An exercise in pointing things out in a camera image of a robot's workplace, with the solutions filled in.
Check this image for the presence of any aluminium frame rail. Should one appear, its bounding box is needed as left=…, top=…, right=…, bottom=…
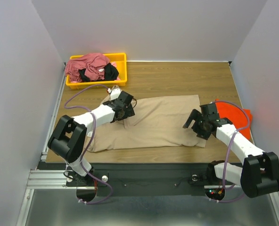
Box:
left=16, top=62, right=102, bottom=226

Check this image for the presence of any yellow plastic bin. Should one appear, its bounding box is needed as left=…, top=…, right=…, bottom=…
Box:
left=66, top=53, right=127, bottom=89

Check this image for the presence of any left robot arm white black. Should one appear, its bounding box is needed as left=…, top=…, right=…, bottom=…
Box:
left=48, top=89, right=135, bottom=186

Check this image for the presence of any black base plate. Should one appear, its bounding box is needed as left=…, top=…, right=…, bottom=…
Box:
left=37, top=162, right=241, bottom=197

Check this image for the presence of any orange folded t shirt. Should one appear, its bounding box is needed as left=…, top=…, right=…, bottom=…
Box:
left=215, top=99, right=253, bottom=140

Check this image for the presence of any black t shirt in bin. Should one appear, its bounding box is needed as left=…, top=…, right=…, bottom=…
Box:
left=79, top=63, right=120, bottom=82

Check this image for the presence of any pink t shirt in bin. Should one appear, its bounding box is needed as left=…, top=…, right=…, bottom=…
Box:
left=65, top=53, right=110, bottom=83

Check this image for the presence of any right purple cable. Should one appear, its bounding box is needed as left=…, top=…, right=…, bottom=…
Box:
left=209, top=100, right=251, bottom=204

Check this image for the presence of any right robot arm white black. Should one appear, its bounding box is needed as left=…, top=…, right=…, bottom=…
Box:
left=183, top=101, right=279, bottom=198

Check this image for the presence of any beige t shirt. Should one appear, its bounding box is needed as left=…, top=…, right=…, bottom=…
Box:
left=88, top=95, right=206, bottom=153

